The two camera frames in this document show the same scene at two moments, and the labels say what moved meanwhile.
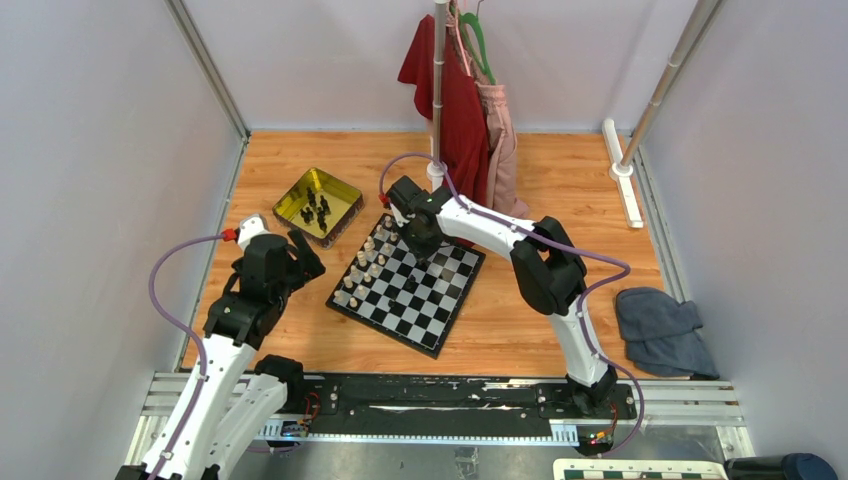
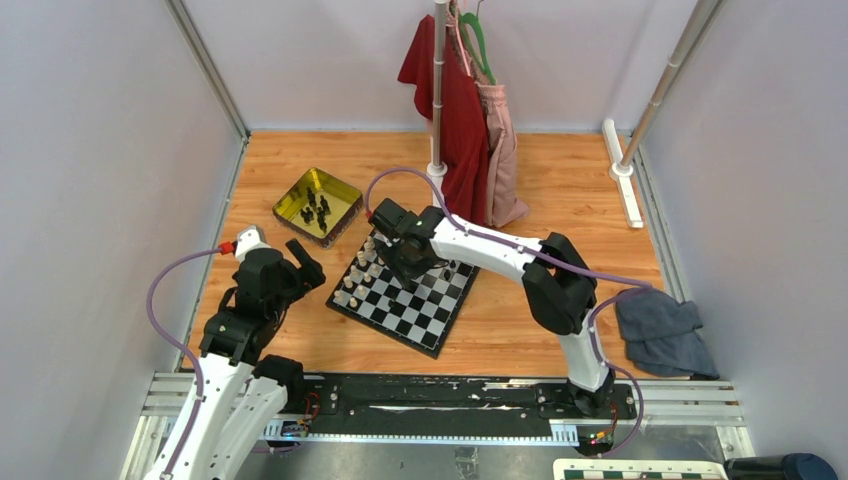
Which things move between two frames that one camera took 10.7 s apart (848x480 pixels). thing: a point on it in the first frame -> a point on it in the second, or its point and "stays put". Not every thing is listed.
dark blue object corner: (791, 466) stays put
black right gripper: (421, 253) -> (405, 274)
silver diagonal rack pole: (697, 22) stays put
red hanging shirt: (465, 129) stays put
